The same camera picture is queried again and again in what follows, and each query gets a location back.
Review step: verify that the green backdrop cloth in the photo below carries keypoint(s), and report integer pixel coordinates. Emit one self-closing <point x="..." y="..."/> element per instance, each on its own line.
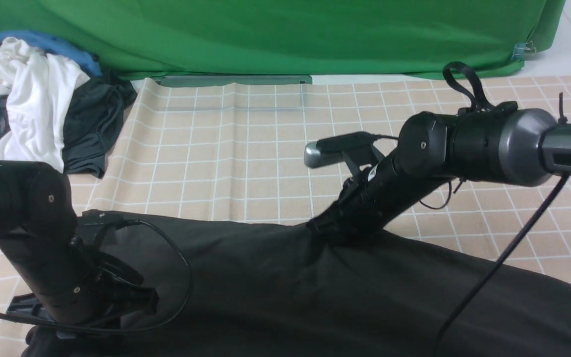
<point x="147" y="38"/>

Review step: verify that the beige grid-pattern table mat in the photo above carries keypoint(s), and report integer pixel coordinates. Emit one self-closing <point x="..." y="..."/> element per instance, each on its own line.
<point x="235" y="153"/>

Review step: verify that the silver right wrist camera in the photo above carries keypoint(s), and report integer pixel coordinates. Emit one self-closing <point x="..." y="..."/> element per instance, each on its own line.
<point x="354" y="149"/>

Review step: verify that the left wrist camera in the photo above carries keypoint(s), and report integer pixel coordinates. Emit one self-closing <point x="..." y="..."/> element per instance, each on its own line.
<point x="96" y="227"/>

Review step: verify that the blue garment in pile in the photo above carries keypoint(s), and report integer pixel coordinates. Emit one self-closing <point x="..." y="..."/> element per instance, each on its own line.
<point x="42" y="44"/>

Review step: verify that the teal binder clip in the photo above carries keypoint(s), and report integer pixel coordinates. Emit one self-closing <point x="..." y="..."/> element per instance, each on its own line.
<point x="523" y="50"/>

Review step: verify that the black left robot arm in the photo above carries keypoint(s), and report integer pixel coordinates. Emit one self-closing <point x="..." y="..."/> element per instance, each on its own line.
<point x="37" y="221"/>

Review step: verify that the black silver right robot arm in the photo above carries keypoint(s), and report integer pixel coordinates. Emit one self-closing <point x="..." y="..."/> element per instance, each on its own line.
<point x="514" y="147"/>

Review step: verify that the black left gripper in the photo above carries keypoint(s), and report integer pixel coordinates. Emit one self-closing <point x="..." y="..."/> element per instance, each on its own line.
<point x="82" y="290"/>

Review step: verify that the dark gray long-sleeve shirt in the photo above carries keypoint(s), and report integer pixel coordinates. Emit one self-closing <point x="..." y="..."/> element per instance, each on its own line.
<point x="267" y="290"/>

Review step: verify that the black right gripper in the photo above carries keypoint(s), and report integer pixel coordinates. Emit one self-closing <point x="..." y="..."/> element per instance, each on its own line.
<point x="373" y="199"/>

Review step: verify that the dark gray garment in pile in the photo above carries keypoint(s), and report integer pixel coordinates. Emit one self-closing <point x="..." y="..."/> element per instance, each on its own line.
<point x="93" y="123"/>

